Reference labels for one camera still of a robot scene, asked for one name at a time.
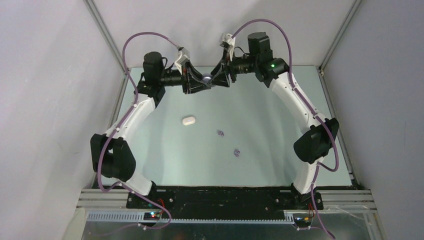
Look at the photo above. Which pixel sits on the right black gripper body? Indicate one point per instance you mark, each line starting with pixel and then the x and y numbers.
pixel 231 67

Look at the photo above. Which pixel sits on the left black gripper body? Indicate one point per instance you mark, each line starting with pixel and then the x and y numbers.
pixel 186 74

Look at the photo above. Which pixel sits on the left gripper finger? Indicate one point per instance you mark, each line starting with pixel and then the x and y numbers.
pixel 195 74
pixel 196 88

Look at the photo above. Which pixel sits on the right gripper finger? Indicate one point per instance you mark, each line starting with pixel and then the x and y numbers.
pixel 221 81
pixel 219 69

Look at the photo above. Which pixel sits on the blue round disc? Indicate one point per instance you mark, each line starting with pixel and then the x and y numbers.
pixel 206 78

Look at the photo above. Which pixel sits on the white earbud charging case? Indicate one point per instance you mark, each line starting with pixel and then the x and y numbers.
pixel 189 120

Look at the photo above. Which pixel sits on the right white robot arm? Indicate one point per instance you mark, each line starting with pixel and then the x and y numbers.
pixel 318 132

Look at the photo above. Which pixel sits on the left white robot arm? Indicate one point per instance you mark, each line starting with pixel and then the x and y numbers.
pixel 111 153

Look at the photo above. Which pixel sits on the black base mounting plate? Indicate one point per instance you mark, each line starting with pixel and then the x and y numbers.
pixel 227 203

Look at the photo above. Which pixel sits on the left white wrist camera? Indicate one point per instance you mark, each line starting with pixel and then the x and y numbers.
pixel 183 56

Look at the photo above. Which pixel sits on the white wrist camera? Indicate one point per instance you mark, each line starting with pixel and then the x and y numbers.
pixel 228 42
pixel 183 56

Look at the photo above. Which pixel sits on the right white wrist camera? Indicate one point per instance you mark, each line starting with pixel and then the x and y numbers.
pixel 228 42

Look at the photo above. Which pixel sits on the right corner aluminium post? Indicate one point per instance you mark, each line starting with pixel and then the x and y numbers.
pixel 339 35

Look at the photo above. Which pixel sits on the corner aluminium post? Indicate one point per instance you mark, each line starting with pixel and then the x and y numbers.
pixel 339 35
pixel 105 33

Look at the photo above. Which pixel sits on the left corner aluminium post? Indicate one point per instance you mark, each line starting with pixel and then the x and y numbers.
pixel 105 33

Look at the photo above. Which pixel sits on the aluminium frame rail front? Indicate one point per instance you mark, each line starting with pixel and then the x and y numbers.
pixel 111 207

